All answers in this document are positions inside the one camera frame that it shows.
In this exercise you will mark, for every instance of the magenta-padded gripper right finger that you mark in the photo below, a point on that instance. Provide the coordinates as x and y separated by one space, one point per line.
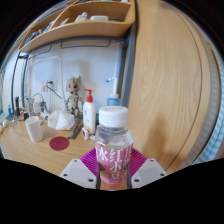
148 172

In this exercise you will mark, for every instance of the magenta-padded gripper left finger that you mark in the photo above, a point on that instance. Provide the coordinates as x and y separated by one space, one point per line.
78 173

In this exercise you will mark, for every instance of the clear bottle pink label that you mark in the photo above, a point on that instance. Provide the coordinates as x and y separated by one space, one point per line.
113 156

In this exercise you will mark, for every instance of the flat round red coaster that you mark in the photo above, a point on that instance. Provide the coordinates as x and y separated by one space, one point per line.
59 143

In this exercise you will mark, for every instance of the flat dark case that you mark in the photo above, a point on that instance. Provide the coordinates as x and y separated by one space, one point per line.
75 131

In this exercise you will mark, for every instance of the white tissue pack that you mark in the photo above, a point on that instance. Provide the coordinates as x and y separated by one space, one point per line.
61 120

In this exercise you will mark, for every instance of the white pump bottle red top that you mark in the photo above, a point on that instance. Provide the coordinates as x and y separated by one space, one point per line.
89 116

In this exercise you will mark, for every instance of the white cup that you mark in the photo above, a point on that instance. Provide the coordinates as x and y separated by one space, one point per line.
34 129

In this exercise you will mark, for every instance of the wooden robot figure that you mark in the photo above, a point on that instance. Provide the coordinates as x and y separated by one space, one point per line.
73 96

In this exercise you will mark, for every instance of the white charger block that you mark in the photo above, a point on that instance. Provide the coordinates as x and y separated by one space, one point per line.
37 107

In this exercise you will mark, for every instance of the blue spray bottle white nozzle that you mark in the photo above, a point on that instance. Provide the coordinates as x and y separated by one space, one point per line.
113 99

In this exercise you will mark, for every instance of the tall black bottle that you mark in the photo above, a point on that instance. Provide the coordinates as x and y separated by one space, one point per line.
17 106

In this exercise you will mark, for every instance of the small blue bottle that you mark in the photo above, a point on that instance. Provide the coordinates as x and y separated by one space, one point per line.
10 112

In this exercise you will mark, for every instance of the white folding desk lamp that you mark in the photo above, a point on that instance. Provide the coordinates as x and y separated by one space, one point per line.
61 76

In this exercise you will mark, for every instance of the white wall socket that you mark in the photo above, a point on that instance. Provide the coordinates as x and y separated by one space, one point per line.
46 86

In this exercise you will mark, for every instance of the wooden shelf unit metal frame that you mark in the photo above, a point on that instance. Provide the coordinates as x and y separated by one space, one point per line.
83 30

